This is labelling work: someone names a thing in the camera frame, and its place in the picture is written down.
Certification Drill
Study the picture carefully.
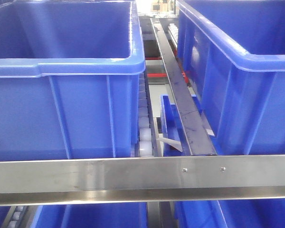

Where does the blue bin below shelf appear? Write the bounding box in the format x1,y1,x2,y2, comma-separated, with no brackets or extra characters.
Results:
160,95,191,157

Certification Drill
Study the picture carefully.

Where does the white roller conveyor track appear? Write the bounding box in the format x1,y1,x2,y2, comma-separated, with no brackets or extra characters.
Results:
134,74,154,158

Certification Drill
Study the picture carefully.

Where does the blue bin at left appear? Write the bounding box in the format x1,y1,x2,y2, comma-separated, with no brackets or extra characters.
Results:
0,0,145,162

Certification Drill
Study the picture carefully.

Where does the lower left blue bin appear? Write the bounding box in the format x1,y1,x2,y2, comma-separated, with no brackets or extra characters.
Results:
30,202,148,228

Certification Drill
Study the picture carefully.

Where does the large empty blue bin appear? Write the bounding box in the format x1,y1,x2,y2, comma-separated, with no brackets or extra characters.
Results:
177,0,285,155

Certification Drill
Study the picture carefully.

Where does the lower right blue bin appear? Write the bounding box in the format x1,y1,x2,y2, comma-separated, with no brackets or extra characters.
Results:
174,199,285,228

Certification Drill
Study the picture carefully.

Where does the dark metal divider rail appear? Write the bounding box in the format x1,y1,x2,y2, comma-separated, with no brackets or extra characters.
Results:
151,19,217,155

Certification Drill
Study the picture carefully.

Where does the steel front shelf rail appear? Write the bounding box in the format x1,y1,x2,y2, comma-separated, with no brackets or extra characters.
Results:
0,155,285,206

